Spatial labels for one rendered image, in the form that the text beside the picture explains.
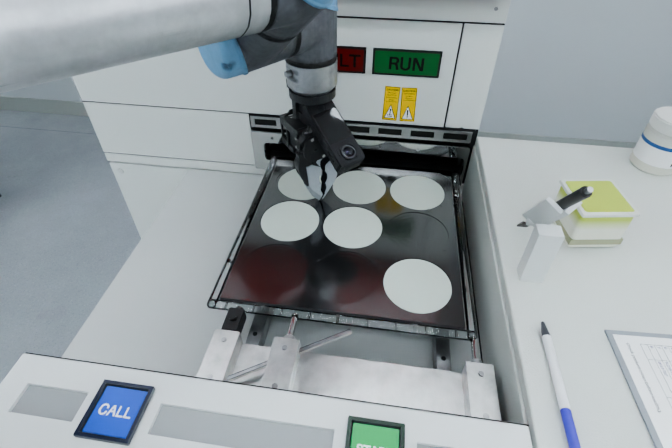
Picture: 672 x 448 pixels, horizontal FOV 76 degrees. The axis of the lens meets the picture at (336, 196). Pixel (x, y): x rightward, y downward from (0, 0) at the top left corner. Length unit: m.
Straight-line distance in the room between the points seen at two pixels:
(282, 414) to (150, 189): 0.77
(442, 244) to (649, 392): 0.32
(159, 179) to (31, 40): 0.78
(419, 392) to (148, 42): 0.48
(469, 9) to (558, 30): 1.70
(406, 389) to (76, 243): 1.87
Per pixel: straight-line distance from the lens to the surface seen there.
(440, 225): 0.75
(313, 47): 0.60
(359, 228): 0.72
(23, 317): 2.07
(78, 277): 2.10
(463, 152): 0.88
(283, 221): 0.74
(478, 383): 0.58
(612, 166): 0.89
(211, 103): 0.92
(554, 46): 2.48
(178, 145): 1.01
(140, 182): 1.14
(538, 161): 0.84
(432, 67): 0.80
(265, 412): 0.49
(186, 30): 0.38
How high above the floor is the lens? 1.41
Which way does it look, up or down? 40 degrees down
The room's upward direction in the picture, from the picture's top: straight up
